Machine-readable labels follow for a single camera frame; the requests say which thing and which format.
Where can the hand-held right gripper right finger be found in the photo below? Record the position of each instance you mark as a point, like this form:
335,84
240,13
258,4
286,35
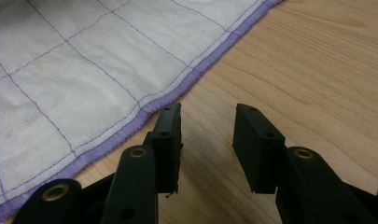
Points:
258,149

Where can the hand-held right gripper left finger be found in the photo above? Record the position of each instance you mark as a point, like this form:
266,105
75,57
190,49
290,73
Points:
166,149

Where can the white cloth with purple hem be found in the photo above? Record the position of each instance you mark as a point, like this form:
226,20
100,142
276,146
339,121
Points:
84,77

